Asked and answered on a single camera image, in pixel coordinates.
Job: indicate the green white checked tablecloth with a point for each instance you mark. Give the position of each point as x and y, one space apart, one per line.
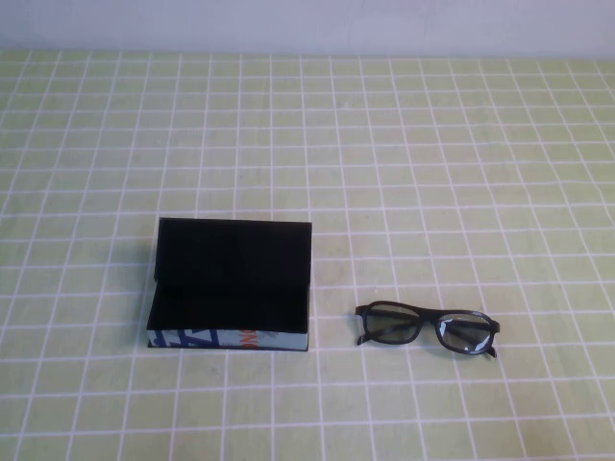
432 192

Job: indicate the black patterned glasses case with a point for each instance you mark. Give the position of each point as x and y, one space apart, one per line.
230 269

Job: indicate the black framed glasses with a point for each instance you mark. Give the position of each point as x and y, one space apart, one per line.
384 324

